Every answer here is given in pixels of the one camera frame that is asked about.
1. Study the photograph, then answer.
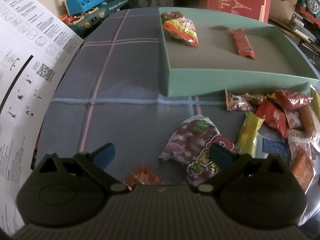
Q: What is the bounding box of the yellow green candy packet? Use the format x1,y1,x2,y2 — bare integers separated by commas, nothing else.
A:
236,112,265,158

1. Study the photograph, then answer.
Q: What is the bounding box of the purple grape candy bag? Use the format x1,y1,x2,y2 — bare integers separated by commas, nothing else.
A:
159,115,239,186

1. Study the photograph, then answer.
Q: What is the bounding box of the blue wafer packet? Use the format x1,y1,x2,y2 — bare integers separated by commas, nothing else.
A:
261,138,291,163

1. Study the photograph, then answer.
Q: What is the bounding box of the red patterned snack packet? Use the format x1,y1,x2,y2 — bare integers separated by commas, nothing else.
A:
123,166,164,190

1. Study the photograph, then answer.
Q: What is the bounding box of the red white floral candy packet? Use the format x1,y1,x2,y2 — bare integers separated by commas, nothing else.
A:
225,90,252,111

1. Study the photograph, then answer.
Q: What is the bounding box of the small red candy packet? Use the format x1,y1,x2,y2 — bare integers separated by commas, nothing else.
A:
256,101,288,139

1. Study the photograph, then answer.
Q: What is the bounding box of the brown candy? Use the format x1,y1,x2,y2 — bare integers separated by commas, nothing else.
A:
244,93,267,105

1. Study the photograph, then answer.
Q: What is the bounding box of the pink snack packet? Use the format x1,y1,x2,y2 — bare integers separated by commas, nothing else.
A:
284,109,303,129

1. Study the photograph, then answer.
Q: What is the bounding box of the long orange snack bar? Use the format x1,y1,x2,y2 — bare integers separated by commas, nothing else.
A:
230,29,257,60

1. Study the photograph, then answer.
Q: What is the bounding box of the orange yellow chip bag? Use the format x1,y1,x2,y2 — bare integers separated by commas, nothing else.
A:
161,11,199,48

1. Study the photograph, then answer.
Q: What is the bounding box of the orange snack packet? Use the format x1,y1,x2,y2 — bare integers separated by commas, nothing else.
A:
291,147,316,193

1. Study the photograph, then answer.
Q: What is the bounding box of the large red snack bag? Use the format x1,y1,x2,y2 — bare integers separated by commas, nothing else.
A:
267,89,312,110

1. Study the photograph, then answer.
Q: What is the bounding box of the grey plaid cloth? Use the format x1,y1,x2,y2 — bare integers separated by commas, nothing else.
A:
36,8,245,184

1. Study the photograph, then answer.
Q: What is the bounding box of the mint green cardboard tray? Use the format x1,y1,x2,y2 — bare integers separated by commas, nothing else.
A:
161,8,319,96

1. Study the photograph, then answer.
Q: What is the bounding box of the white instruction poster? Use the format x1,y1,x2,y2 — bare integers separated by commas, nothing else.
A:
1,0,83,235

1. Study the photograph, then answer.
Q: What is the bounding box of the toy kitchen playset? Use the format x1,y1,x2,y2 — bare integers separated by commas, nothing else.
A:
38,0,129,36

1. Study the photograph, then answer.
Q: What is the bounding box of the blue toy train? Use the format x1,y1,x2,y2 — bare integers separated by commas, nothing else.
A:
296,0,319,26

